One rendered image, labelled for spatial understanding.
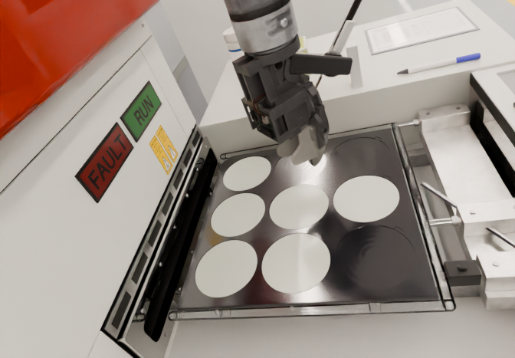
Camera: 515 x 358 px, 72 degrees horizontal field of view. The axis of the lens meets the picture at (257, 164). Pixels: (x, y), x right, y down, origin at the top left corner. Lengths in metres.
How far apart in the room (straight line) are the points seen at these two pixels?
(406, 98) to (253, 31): 0.39
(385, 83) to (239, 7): 0.38
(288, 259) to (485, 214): 0.27
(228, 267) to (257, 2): 0.37
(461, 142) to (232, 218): 0.41
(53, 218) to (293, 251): 0.31
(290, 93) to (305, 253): 0.23
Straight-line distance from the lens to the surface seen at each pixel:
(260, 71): 0.44
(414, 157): 0.73
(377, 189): 0.59
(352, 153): 0.67
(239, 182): 0.68
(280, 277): 0.52
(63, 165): 0.47
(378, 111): 0.74
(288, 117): 0.47
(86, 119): 0.51
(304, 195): 0.61
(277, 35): 0.43
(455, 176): 0.64
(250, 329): 0.59
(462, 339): 0.55
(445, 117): 0.72
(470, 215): 0.55
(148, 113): 0.62
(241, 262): 0.55
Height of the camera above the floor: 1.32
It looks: 36 degrees down
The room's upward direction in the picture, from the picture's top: 22 degrees counter-clockwise
